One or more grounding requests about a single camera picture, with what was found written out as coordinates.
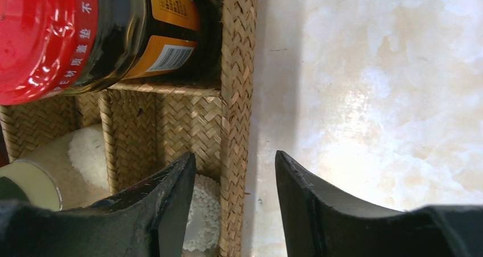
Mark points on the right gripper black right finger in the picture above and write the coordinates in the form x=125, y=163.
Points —
x=320, y=219

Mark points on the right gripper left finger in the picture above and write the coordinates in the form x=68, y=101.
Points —
x=146, y=219

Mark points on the black cap squeeze bottle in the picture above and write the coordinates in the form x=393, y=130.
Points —
x=203, y=225

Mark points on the yellow cap clear bottle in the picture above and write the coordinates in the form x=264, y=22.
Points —
x=68, y=172

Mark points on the red lid chili sauce jar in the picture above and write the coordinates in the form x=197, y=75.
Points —
x=72, y=47

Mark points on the woven bamboo divided tray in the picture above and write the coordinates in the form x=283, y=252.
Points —
x=149, y=122

